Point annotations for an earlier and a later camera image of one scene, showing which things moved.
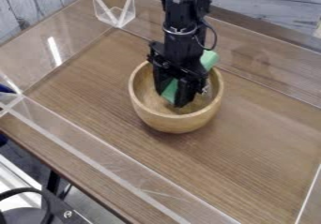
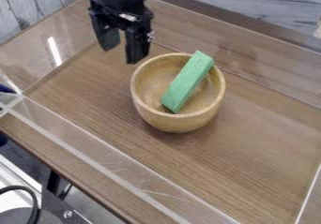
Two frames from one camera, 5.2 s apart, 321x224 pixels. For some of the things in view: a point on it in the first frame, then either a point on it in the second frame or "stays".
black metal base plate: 65,215 stays
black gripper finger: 164,75 → 108,31
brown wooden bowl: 160,113 stays
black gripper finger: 190,86 → 138,38
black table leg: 54,183 stays
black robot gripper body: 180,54 → 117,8
